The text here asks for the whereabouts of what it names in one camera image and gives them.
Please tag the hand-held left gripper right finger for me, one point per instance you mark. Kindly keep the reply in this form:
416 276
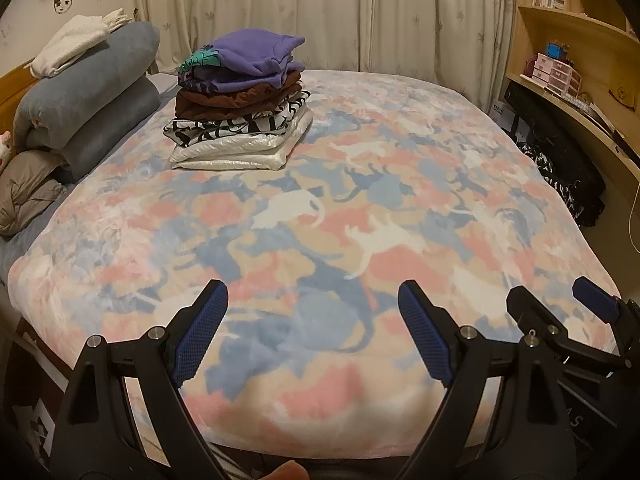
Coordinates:
425 330

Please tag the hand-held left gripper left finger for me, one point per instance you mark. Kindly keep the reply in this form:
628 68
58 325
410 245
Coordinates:
200 330

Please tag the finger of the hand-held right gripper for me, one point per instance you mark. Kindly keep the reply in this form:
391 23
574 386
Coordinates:
530 310
595 300

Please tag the purple zip hoodie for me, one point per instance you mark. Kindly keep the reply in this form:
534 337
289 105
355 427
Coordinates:
250 55

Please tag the person's left hand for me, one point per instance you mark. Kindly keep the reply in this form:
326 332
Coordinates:
285 471

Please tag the black cloth with white print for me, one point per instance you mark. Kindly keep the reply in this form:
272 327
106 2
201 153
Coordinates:
565 180

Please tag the pastel cat printed blanket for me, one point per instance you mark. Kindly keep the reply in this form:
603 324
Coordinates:
300 210

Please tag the black flat desk item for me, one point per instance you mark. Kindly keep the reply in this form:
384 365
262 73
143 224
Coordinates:
620 142

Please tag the white folded garment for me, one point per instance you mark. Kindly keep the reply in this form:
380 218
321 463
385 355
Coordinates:
235 152

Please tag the black and white picture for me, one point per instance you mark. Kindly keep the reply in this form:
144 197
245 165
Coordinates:
35 425

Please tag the white cardboard box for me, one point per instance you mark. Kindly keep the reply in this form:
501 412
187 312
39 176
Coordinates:
500 115

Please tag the row of small white items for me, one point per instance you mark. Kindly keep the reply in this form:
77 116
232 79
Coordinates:
577 101

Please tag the taupe puffy pillow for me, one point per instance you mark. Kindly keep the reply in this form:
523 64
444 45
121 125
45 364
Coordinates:
25 190

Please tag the pink drawer organiser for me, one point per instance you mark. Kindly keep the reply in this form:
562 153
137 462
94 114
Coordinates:
550 72

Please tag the brown folded garment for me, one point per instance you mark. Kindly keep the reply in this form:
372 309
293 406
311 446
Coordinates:
235 100

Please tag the blue toy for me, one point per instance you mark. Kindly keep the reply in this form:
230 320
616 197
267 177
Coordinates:
554 51

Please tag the pink plush toy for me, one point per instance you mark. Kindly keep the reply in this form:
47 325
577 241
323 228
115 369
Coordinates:
4 150

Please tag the grey-blue folded quilt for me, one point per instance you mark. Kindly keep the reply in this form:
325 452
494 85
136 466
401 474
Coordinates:
85 90

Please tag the wooden desk shelf unit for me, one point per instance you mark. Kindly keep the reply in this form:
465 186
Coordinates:
550 35

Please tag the wooden headboard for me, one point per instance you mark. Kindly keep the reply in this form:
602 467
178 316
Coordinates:
10 90

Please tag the white knit sweater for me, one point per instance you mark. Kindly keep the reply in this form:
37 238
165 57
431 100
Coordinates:
65 45

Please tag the cream folded cloth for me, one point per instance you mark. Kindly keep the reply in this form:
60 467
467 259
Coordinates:
117 19

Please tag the beige leaf patterned curtain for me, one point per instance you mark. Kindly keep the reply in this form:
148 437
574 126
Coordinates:
350 10

